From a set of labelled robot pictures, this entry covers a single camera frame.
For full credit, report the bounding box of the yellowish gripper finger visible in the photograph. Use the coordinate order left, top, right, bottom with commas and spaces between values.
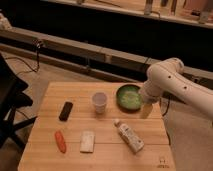
141, 104, 153, 119

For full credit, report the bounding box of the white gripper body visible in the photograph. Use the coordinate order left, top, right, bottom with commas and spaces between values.
139, 81, 162, 104

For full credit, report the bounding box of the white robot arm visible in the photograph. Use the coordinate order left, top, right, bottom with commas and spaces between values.
139, 58, 213, 120

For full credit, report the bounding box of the green ceramic bowl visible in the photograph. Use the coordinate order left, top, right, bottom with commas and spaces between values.
116, 84, 142, 111

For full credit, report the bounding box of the white plastic bottle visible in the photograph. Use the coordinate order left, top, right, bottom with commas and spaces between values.
114, 119, 144, 154

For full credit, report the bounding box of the white sponge block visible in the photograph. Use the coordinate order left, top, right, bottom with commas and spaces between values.
80, 131, 95, 153

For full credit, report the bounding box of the black rectangular block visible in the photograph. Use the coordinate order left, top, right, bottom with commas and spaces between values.
59, 102, 73, 121

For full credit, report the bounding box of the orange carrot toy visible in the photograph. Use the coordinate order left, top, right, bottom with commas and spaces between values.
55, 131, 66, 153

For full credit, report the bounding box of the black office chair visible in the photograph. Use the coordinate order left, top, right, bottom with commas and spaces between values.
0, 53, 36, 149

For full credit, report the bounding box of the black cable on floor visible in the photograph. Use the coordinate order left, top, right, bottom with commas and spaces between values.
4, 39, 44, 76

